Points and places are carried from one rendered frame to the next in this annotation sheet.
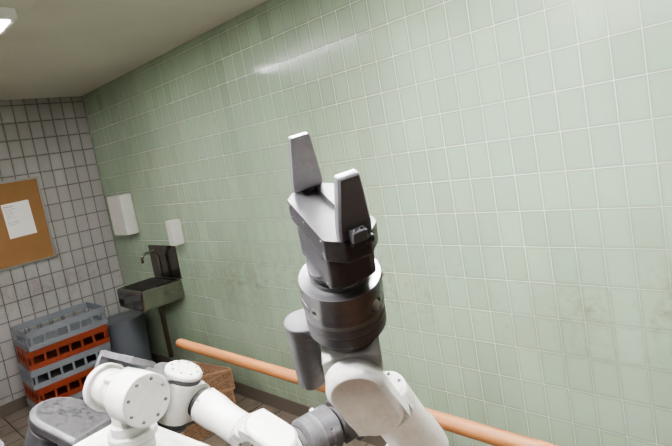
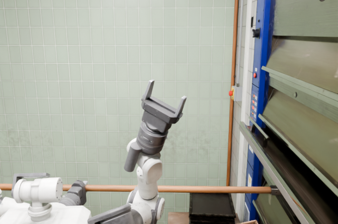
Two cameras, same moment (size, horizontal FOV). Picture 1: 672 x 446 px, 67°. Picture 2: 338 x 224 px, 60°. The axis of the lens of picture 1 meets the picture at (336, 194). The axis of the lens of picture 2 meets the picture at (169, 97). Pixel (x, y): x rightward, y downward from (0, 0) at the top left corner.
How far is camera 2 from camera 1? 59 cm
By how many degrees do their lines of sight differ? 43
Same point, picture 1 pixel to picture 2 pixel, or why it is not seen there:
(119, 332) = not seen: outside the picture
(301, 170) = (149, 92)
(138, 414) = (58, 196)
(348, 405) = (151, 173)
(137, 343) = not seen: outside the picture
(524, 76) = (114, 35)
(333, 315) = (158, 141)
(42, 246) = not seen: outside the picture
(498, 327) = (89, 154)
